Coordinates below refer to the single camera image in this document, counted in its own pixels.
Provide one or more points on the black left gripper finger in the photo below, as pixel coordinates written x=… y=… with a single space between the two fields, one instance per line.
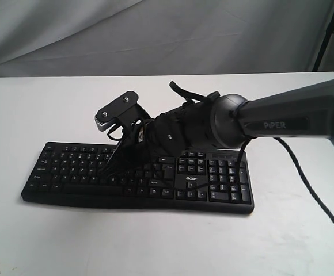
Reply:
x=114 y=164

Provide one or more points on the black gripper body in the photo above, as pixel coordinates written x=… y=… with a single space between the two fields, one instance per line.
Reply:
x=140 y=146

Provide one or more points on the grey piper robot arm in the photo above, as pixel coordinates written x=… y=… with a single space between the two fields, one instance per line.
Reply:
x=214 y=122

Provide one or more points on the black acer keyboard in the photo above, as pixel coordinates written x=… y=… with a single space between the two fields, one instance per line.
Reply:
x=70 y=174

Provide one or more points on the grey backdrop cloth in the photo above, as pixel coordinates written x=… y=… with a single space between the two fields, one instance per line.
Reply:
x=116 y=38

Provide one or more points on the black stand pole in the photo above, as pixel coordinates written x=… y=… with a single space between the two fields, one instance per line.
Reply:
x=329 y=32

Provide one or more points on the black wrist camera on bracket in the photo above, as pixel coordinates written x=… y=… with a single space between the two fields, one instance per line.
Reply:
x=122 y=111

